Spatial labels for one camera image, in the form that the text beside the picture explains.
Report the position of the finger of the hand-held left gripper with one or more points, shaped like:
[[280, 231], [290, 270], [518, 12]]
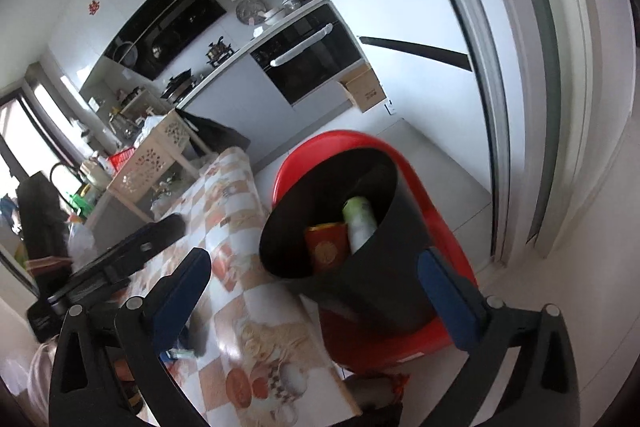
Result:
[[155, 237]]

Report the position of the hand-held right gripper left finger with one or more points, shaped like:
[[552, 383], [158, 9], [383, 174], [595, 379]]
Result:
[[181, 292]]

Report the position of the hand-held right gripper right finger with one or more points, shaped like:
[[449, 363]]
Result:
[[449, 302]]

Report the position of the black trash bin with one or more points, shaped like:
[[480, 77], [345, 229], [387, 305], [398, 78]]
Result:
[[380, 292]]

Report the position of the green white bottle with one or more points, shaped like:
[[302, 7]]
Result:
[[361, 227]]

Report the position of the red snack box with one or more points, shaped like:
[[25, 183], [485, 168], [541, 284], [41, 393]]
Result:
[[327, 249]]

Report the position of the red plastic stool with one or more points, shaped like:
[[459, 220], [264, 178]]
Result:
[[440, 232]]

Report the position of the checkered floral tablecloth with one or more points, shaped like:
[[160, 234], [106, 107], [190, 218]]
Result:
[[250, 307]]

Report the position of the beige perforated storage cart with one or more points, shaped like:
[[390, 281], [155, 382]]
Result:
[[150, 157]]

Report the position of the red plastic basket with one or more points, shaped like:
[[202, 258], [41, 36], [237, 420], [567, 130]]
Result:
[[120, 160]]

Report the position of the black cloth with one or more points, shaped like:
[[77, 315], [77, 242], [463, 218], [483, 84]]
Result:
[[220, 134]]

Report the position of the black wok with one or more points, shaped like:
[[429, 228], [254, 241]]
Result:
[[177, 86]]

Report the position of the steel cooking pot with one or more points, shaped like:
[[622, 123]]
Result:
[[218, 52]]

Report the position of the black range hood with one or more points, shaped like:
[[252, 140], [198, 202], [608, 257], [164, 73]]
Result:
[[170, 27]]

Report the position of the cardboard box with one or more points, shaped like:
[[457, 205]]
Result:
[[365, 89]]

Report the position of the black built-in oven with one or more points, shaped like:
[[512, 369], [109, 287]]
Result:
[[305, 57]]

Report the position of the red paper-cut sticker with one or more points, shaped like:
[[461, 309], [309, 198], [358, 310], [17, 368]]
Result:
[[93, 7]]

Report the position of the round steel steamer rack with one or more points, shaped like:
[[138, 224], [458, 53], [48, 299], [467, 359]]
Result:
[[250, 10]]

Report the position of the white sliding door frame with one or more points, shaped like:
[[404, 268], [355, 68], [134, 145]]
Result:
[[550, 82]]

